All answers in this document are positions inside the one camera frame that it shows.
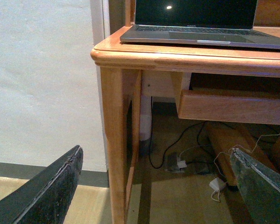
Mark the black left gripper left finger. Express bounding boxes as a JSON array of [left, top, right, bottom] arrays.
[[0, 145, 83, 224]]

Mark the wooden desk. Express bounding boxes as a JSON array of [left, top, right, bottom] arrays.
[[91, 0, 280, 224]]

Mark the white charger cable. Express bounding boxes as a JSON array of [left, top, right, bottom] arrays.
[[179, 133, 280, 180]]

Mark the white pipe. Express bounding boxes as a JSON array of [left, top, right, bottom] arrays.
[[140, 95, 152, 141]]

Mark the wooden pull-out keyboard tray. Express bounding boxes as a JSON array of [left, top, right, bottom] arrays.
[[176, 72, 280, 126]]

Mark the white power adapter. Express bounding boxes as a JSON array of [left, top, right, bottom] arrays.
[[209, 177, 226, 203]]

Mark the grey laptop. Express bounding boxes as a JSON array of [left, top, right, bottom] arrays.
[[120, 0, 280, 50]]

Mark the black power cable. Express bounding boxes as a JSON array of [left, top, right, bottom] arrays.
[[148, 97, 236, 169]]

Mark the small wooden wheeled stand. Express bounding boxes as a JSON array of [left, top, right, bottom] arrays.
[[206, 122, 277, 187]]

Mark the grey power strip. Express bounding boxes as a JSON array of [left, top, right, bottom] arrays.
[[165, 152, 187, 173]]

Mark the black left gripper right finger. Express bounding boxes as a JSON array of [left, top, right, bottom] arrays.
[[230, 148, 280, 224]]

